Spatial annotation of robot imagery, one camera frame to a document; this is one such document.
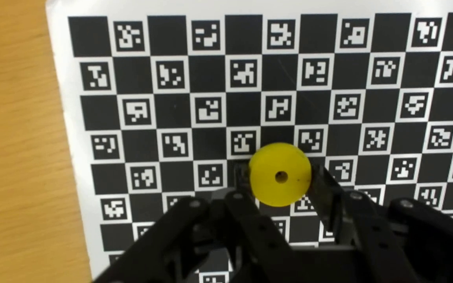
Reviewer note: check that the checkered marker calibration board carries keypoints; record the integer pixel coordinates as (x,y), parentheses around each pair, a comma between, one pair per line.
(212,68)

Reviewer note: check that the round yellow block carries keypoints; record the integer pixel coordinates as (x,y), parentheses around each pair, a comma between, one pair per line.
(268,174)

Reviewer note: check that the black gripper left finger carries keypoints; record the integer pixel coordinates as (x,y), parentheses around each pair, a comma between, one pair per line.
(196,237)

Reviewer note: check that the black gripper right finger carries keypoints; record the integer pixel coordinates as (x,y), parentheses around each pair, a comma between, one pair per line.
(394,237)

